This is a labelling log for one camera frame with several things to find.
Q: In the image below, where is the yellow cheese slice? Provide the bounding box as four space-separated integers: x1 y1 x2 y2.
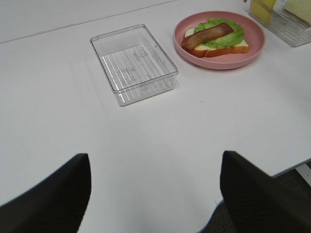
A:
250 0 276 24

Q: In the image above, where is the bacon strip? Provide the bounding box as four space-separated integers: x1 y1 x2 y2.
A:
181 23 234 50

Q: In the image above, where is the clear right plastic tray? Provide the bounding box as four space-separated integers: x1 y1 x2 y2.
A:
249 0 311 46

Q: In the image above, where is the clear left plastic tray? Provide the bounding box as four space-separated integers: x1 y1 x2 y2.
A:
90 24 178 107

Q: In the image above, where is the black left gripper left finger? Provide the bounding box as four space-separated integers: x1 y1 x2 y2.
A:
0 153 91 233

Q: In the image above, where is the pink round plate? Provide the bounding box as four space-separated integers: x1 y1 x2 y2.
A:
174 11 266 70

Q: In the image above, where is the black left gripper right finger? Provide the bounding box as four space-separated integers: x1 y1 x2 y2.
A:
220 151 311 233

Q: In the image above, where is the bread slice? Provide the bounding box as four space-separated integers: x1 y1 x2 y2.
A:
284 0 311 25
182 28 249 58

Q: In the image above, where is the clear plastic tray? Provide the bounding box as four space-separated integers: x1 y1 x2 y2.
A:
249 0 311 46
90 24 178 107

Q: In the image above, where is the green lettuce leaf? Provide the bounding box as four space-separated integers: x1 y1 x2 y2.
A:
193 18 244 49

